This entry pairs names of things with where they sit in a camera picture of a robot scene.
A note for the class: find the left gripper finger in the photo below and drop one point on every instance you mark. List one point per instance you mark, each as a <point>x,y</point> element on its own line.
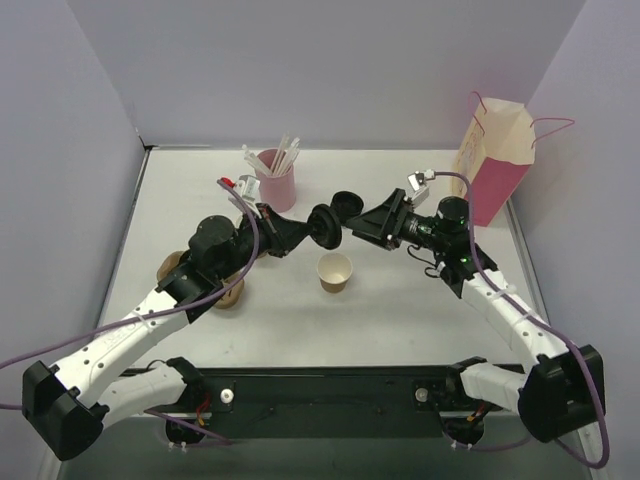
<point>282,246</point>
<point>286,230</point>

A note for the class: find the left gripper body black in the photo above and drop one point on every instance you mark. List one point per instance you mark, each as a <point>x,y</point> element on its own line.
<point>270,229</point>

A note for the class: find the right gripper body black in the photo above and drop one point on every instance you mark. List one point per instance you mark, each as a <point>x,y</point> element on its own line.
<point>395,220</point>

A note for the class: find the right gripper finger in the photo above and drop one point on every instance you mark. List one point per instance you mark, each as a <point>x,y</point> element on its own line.
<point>380,218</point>
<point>372,234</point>

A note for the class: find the stack of black lids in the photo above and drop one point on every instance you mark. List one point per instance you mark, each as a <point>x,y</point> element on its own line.
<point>346,205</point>

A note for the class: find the single brown paper cup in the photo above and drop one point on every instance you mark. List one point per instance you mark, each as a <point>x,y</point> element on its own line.
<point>334,270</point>

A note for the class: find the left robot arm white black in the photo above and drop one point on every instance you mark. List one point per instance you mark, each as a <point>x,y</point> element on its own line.
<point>70,402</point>

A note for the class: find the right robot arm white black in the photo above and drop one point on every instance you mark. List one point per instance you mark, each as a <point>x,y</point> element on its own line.
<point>558,391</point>

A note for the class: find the pink straw holder cup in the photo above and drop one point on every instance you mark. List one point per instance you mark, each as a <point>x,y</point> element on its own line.
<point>278,192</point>

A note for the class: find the brown pulp cup carriers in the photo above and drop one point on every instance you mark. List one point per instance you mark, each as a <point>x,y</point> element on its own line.
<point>228,300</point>

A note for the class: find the white wrapped straws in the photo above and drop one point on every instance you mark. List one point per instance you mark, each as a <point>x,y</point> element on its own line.
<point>285,156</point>

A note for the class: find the pink cream paper gift bag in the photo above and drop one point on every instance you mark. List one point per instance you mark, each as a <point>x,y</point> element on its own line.
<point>497,151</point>

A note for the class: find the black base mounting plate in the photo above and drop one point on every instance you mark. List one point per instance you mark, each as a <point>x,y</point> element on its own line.
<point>392,402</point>

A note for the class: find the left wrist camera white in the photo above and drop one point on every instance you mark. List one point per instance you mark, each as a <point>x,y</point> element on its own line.
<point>245,186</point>

